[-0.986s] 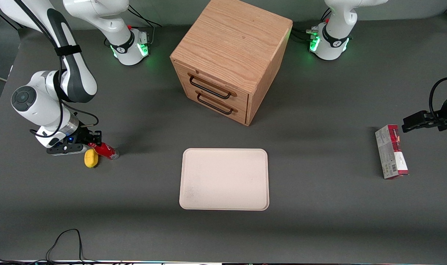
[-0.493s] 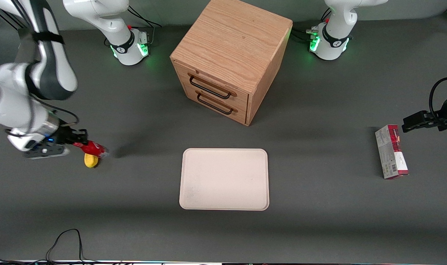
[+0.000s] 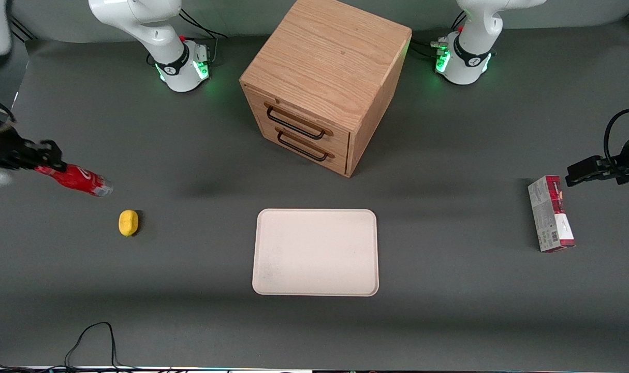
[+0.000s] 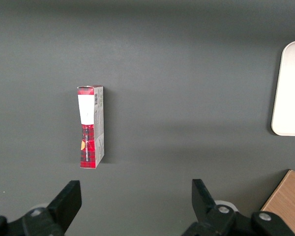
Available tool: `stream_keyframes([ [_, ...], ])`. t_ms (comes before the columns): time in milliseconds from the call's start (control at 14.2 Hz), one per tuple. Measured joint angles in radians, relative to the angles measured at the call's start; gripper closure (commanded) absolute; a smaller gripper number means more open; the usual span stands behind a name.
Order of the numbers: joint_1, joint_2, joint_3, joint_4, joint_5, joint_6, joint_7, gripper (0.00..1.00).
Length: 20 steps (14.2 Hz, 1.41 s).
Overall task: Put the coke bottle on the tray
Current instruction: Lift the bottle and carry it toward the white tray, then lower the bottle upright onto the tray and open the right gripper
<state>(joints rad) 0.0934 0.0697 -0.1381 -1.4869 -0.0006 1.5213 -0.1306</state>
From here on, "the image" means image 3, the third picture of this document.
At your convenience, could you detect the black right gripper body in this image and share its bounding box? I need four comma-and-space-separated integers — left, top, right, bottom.
0, 123, 38, 171

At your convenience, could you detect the red coke bottle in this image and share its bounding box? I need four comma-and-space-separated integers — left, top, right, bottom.
35, 163, 113, 198

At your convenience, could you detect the white rectangular plastic tray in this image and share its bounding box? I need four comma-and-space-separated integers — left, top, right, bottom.
252, 209, 379, 297

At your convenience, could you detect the red plaid cardboard box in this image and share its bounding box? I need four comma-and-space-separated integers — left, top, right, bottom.
528, 175, 576, 253

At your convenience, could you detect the yellow lemon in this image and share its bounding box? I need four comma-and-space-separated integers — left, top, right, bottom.
119, 210, 139, 237

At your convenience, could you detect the wooden drawer front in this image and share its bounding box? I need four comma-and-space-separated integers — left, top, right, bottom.
256, 120, 350, 175
243, 84, 352, 152

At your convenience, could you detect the wooden two-drawer cabinet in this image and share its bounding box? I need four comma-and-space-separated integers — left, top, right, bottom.
239, 0, 413, 178

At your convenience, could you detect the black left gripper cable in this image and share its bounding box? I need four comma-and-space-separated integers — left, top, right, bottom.
603, 108, 629, 167

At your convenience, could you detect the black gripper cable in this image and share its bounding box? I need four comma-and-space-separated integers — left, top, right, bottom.
0, 89, 18, 127
603, 108, 629, 167

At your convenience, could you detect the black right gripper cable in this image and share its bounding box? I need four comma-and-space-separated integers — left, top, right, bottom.
0, 89, 18, 127

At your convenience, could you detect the black looped table cable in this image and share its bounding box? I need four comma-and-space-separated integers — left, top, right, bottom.
63, 322, 135, 371

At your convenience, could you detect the black right arm base cable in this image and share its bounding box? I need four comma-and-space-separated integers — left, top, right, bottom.
179, 7, 229, 65

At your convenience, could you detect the black arm base cable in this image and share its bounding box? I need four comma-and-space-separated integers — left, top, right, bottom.
179, 7, 229, 65
412, 13, 462, 59

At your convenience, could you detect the black left arm base cable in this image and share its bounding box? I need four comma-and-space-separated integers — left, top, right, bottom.
412, 13, 462, 59

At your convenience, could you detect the black metal drawer handle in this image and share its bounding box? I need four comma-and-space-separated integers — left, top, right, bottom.
276, 130, 336, 163
265, 103, 334, 140

